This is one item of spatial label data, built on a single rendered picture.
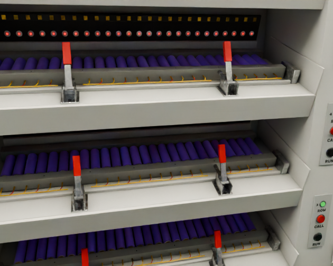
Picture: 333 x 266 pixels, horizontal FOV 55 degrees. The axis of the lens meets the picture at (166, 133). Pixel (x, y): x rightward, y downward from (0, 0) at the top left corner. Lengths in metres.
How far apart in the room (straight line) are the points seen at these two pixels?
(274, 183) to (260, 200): 0.05
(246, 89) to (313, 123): 0.14
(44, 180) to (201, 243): 0.36
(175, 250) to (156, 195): 0.17
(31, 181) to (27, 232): 0.09
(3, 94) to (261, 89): 0.44
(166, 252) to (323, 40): 0.51
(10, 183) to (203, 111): 0.36
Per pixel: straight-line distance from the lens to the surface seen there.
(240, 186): 0.65
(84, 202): 0.57
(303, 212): 0.72
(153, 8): 0.71
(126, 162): 0.65
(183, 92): 0.56
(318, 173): 0.70
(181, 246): 0.73
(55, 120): 0.52
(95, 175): 0.62
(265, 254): 0.79
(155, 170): 0.63
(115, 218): 0.59
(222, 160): 0.62
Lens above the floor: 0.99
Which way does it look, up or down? 17 degrees down
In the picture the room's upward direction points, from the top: straight up
